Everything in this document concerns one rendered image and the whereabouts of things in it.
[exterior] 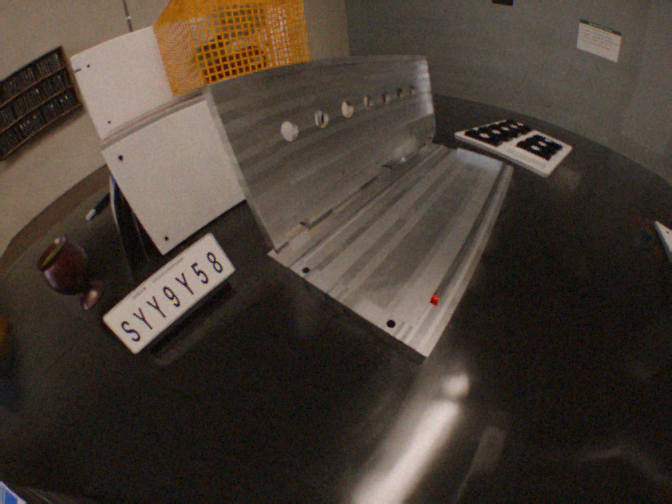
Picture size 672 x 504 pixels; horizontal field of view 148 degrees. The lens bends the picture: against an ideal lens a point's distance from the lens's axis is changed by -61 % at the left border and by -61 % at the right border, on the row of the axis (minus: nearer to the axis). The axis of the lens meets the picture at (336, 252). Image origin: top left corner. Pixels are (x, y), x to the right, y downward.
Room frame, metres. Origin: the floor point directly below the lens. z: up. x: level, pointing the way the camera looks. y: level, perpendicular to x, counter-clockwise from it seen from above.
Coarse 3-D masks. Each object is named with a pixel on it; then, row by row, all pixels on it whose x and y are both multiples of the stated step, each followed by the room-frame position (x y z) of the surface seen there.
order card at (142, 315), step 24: (168, 264) 0.17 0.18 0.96; (192, 264) 0.18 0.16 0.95; (216, 264) 0.19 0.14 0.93; (144, 288) 0.14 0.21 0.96; (168, 288) 0.15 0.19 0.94; (192, 288) 0.16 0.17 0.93; (120, 312) 0.11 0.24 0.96; (144, 312) 0.12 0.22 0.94; (168, 312) 0.13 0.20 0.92; (120, 336) 0.09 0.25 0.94; (144, 336) 0.10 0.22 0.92
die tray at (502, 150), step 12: (504, 120) 0.78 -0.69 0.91; (480, 144) 0.52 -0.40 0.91; (504, 144) 0.52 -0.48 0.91; (516, 144) 0.53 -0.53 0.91; (564, 144) 0.57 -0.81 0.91; (504, 156) 0.46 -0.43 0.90; (516, 156) 0.45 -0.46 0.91; (552, 156) 0.46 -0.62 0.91; (564, 156) 0.47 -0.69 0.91; (528, 168) 0.40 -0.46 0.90; (540, 168) 0.39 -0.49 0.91; (552, 168) 0.39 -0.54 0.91
